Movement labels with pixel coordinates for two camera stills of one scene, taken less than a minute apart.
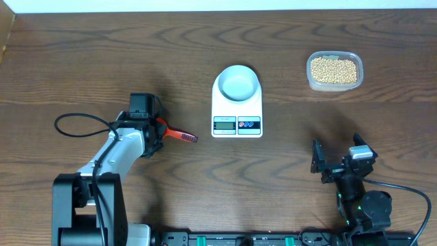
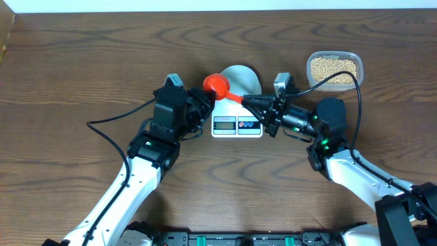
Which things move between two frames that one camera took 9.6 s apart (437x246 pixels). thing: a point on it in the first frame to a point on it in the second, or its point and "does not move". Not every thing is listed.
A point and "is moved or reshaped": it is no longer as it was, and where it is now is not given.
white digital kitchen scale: (231, 119) does not move
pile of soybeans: (328, 71) does not move
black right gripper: (319, 165) to (272, 117)
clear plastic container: (334, 71) does not move
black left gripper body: (158, 128) to (196, 113)
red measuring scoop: (177, 134) is moved or reshaped
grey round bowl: (238, 83) does not move
